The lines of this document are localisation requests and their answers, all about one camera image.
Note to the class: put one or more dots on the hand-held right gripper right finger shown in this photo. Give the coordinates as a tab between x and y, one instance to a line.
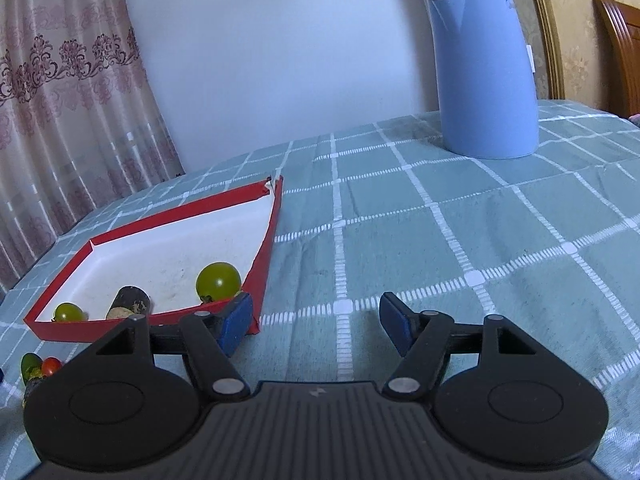
395	322

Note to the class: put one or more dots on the pink patterned curtain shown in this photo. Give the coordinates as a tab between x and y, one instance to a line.
60	110

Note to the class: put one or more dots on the small red tomato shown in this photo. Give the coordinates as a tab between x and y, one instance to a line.
51	366

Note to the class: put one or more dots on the green oblong fruit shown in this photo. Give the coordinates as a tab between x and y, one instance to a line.
30	362

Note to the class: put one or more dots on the gold picture frame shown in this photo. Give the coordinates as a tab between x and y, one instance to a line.
550	45

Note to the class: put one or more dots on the large green tomato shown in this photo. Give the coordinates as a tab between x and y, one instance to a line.
217	281

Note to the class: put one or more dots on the teal checked tablecloth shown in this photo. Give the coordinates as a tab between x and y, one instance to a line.
450	240

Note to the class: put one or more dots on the blue electric kettle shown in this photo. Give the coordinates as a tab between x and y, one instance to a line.
480	85

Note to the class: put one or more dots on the dark eggplant piece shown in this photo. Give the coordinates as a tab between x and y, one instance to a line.
127	300

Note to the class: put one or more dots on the small green tomato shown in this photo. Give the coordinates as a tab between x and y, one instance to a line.
67	312

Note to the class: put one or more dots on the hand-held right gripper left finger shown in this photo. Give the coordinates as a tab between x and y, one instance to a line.
235	325

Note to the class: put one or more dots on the red cardboard box tray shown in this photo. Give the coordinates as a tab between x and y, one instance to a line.
70	331

